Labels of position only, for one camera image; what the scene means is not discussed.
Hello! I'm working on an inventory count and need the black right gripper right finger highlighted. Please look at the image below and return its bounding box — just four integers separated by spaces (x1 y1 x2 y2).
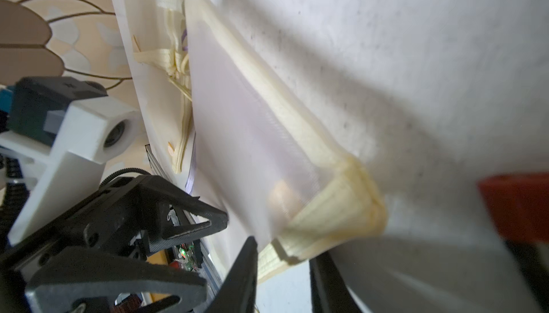
310 252 362 313

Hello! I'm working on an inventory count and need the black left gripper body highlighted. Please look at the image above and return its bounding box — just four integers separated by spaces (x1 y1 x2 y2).
1 176 149 312

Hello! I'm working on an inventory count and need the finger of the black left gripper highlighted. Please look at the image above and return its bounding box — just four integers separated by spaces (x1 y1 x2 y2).
141 176 229 255
25 247 207 312

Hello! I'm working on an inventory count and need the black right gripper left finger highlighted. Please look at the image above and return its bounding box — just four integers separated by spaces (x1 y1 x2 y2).
204 237 258 313

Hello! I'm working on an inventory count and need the small purple yellow pouch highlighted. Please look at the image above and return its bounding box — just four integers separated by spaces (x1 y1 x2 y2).
132 0 389 284

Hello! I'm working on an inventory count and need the black charger board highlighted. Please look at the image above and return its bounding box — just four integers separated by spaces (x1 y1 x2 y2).
477 173 549 313

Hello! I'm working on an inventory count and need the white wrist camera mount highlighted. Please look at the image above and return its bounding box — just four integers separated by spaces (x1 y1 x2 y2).
1 77 142 246

